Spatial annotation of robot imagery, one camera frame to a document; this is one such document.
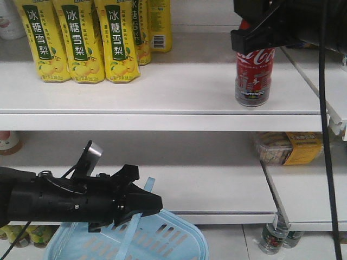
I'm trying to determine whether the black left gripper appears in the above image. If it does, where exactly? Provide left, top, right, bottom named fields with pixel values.
left=35, top=164, right=163, bottom=233

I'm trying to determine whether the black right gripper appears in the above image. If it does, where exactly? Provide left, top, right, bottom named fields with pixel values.
left=230, top=1, right=300, bottom=54

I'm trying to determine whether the light blue plastic basket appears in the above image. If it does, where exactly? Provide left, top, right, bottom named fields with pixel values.
left=44, top=177, right=210, bottom=260

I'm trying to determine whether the red coca cola bottle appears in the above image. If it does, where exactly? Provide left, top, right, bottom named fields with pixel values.
left=235, top=19, right=277, bottom=108

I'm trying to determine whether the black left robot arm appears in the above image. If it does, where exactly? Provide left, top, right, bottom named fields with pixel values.
left=1, top=165, right=163, bottom=232

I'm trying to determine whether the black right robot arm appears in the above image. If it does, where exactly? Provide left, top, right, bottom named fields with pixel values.
left=230, top=1, right=346, bottom=54

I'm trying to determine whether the yellow lemon tea bottle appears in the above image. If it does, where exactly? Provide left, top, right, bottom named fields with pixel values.
left=28, top=225, right=53, bottom=248
left=1, top=225, right=30, bottom=248

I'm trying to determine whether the yellow pear drink bottle barcode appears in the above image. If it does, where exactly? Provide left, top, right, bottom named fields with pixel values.
left=147, top=0, right=172, bottom=53

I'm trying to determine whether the biscuit pack yellow band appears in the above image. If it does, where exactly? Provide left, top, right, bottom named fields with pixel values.
left=250, top=132, right=324, bottom=166

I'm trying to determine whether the white store shelving unit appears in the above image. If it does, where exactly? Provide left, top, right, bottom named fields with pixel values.
left=0, top=24, right=347, bottom=260

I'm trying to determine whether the yellow pear drink bottle rear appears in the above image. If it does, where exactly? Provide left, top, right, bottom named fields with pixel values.
left=132, top=0, right=151, bottom=66

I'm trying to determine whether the orange juice bottle right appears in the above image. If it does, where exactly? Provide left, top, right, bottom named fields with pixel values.
left=1, top=131, right=22, bottom=155

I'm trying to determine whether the clear water bottle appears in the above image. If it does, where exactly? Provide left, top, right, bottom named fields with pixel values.
left=282, top=231, right=305, bottom=249
left=258, top=222, right=289, bottom=255

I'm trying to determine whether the yellow pear drink bottle right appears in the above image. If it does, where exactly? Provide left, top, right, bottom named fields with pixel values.
left=94, top=0, right=140, bottom=83

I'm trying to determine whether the white peach drink bottle right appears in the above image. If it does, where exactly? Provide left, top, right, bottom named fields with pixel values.
left=1, top=1, right=26, bottom=40

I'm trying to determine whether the black cable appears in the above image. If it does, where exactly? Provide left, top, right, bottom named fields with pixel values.
left=317, top=0, right=344, bottom=260

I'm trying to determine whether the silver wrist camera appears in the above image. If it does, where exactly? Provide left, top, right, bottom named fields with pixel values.
left=72, top=140, right=103, bottom=178

